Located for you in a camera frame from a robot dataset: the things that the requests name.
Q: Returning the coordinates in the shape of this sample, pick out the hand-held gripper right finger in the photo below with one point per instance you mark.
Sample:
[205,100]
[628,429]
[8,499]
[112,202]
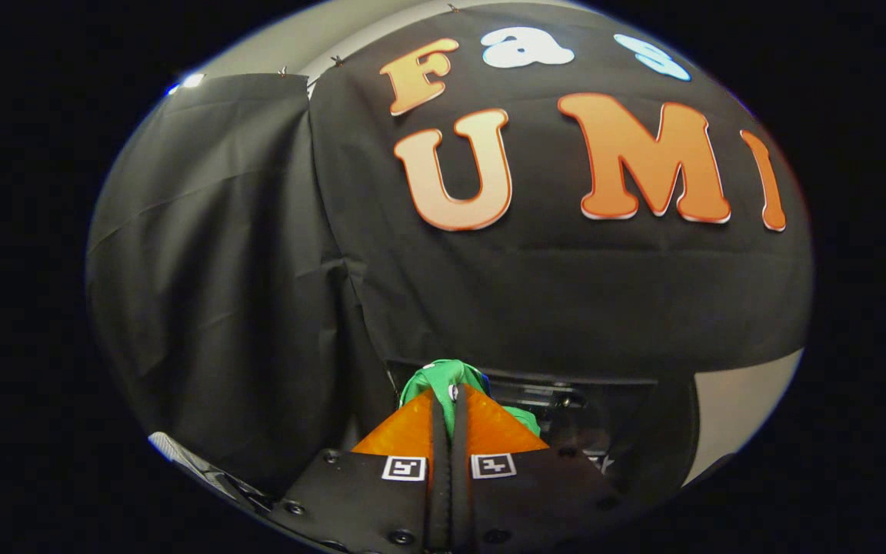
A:
[461,477]

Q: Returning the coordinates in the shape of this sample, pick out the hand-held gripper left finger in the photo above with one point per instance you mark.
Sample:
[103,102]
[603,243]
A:
[439,477]

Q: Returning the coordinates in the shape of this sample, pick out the green polo shirt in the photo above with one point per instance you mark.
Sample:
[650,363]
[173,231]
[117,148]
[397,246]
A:
[443,373]

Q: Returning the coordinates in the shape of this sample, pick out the black washing machine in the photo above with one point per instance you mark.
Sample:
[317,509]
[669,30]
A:
[612,408]

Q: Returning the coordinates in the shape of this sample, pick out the black backdrop cloth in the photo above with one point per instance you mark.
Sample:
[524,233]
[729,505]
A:
[258,269]

